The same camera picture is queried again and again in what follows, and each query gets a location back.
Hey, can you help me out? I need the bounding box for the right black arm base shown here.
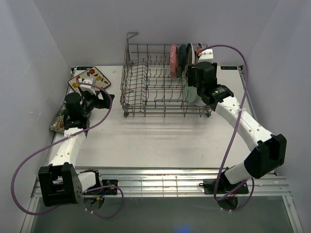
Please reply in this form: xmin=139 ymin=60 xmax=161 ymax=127
xmin=199 ymin=179 xmax=249 ymax=194

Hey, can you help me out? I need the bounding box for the white oval plate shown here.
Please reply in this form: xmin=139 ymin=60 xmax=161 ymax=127
xmin=193 ymin=95 xmax=206 ymax=107

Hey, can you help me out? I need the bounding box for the grey wire dish rack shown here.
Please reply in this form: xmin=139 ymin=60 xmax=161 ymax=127
xmin=120 ymin=32 xmax=211 ymax=117

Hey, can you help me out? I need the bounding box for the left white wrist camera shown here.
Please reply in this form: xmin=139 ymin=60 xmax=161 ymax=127
xmin=76 ymin=78 xmax=97 ymax=96

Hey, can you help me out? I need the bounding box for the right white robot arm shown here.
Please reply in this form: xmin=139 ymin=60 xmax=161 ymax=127
xmin=187 ymin=62 xmax=287 ymax=193

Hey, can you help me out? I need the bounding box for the dark square floral plate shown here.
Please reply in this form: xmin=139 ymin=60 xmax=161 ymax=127
xmin=49 ymin=103 xmax=66 ymax=134

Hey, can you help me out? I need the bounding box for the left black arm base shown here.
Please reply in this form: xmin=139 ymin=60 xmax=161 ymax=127
xmin=82 ymin=169 xmax=119 ymax=196

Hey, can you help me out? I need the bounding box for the dark teal square plate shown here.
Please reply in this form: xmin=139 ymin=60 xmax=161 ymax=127
xmin=177 ymin=44 xmax=187 ymax=77

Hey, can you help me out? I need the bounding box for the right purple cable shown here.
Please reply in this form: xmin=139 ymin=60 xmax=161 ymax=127
xmin=194 ymin=44 xmax=255 ymax=213

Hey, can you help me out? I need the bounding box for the mint green flower plate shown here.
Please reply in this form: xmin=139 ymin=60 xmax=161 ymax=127
xmin=184 ymin=84 xmax=197 ymax=102

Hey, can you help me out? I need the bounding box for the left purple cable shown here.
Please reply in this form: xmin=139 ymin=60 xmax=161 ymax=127
xmin=11 ymin=81 xmax=124 ymax=218

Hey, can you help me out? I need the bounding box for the purple cable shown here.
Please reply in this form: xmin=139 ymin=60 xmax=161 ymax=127
xmin=194 ymin=44 xmax=255 ymax=213
xmin=11 ymin=81 xmax=124 ymax=218

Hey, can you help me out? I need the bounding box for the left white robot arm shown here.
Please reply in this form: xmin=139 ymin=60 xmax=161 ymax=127
xmin=38 ymin=91 xmax=115 ymax=207

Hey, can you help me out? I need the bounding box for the pink polka dot plate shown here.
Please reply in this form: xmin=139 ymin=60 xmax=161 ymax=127
xmin=170 ymin=44 xmax=179 ymax=78

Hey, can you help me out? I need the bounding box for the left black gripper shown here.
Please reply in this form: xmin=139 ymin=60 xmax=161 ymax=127
xmin=78 ymin=85 xmax=115 ymax=117

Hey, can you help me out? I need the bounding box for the cream square floral plate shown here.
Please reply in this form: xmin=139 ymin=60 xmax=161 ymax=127
xmin=68 ymin=67 xmax=111 ymax=95

